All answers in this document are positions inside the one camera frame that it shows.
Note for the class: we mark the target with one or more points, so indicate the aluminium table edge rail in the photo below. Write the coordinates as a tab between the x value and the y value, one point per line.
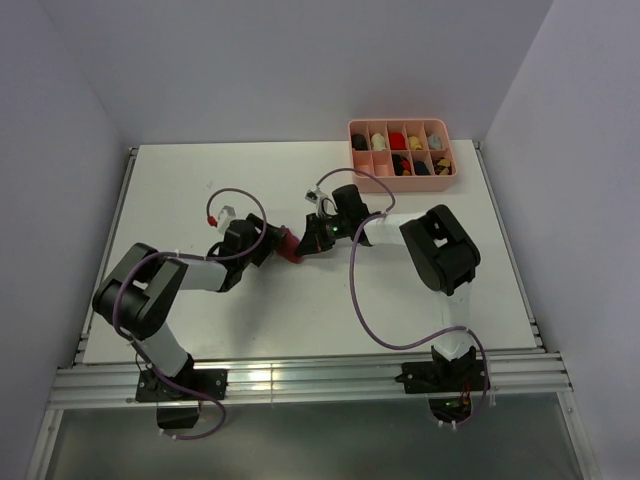
85	331

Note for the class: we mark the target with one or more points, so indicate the cream rolled sock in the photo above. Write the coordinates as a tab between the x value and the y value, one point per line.
378	142

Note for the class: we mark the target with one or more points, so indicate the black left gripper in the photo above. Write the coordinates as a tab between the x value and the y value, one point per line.
271	238

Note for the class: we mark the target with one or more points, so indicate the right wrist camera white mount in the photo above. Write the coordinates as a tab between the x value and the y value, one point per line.
315	195

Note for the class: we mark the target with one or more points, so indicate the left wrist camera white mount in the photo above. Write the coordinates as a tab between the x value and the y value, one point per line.
223	219

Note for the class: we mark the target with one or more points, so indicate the yellow rolled sock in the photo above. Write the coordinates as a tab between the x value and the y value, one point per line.
415	143

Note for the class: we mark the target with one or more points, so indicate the black red rolled sock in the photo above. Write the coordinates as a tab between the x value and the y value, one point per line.
401	165

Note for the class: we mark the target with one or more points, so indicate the pink compartment organizer box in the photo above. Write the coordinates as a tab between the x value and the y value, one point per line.
404	155

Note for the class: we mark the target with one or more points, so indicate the maroon purple ribbed sock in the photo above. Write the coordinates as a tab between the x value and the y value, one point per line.
287	246

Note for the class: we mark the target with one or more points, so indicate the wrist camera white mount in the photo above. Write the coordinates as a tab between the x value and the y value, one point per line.
223	219
315	195

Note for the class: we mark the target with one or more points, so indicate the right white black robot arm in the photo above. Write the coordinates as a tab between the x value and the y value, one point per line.
443	254

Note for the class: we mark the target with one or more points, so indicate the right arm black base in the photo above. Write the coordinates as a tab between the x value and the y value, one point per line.
451	382

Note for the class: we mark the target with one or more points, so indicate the dark navy rolled sock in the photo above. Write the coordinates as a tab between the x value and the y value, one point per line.
420	168

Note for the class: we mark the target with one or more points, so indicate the black yellow patterned sock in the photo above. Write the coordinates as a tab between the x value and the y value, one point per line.
442	166

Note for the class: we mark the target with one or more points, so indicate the grey pink rolled sock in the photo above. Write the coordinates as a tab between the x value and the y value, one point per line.
435	142

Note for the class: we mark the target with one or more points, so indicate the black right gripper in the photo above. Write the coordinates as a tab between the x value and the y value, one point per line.
314	241

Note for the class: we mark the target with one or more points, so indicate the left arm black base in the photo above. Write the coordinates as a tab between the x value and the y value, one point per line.
178	407

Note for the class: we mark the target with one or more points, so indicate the front aluminium frame rail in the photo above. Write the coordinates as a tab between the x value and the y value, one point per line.
308	380

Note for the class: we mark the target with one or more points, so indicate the right aluminium side rail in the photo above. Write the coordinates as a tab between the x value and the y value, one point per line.
532	320

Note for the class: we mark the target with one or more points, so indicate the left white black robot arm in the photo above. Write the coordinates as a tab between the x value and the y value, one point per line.
138	294

